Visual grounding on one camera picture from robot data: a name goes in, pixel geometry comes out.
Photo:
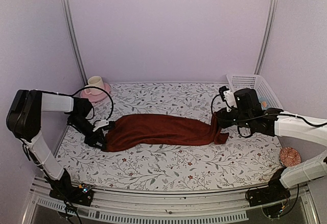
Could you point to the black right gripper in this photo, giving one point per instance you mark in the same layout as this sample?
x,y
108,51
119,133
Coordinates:
x,y
221,114

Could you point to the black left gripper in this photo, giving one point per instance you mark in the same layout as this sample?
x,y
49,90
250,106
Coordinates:
x,y
95,137

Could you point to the blue patterned towel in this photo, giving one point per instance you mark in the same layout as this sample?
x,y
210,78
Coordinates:
x,y
264,103

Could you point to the dark red towel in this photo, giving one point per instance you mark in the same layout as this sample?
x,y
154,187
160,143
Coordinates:
x,y
134,129

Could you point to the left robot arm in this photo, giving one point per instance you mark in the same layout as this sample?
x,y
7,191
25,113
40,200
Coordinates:
x,y
24,121

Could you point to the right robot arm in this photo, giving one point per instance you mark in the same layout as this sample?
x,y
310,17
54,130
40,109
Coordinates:
x,y
298,131

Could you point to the pink saucer plate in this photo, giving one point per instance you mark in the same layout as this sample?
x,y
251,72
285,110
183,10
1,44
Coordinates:
x,y
91,97

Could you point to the cream ribbed mug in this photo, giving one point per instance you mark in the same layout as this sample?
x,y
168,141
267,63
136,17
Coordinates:
x,y
96,81

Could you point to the white plastic basket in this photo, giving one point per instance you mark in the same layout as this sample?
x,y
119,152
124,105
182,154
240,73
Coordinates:
x,y
256,82

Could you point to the pink object at right edge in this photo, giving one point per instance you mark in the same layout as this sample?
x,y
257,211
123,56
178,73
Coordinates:
x,y
289,157

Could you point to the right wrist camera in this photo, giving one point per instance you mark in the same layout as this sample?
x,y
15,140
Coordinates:
x,y
227,96

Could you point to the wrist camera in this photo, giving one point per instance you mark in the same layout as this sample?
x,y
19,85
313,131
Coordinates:
x,y
103,125
227,96

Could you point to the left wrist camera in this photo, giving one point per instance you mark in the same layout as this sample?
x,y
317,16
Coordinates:
x,y
103,125

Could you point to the front aluminium rail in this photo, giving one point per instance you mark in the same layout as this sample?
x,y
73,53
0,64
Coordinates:
x,y
126,206

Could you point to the right aluminium frame post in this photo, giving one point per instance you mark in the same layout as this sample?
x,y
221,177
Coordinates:
x,y
266,36

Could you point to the aluminium frame post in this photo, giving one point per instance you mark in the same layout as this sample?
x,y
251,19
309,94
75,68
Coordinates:
x,y
266,36
73,39

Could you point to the left aluminium frame post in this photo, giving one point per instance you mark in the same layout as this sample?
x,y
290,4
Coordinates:
x,y
73,39

